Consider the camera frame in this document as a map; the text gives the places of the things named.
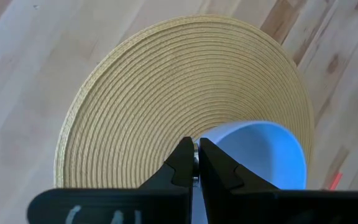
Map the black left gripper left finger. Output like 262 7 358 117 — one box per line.
140 136 196 190

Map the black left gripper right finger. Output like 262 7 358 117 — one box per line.
199 138 279 200

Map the red drinking straw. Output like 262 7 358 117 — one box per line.
328 172 344 191

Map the round woven straw placemat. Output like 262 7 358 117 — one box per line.
53 14 315 190

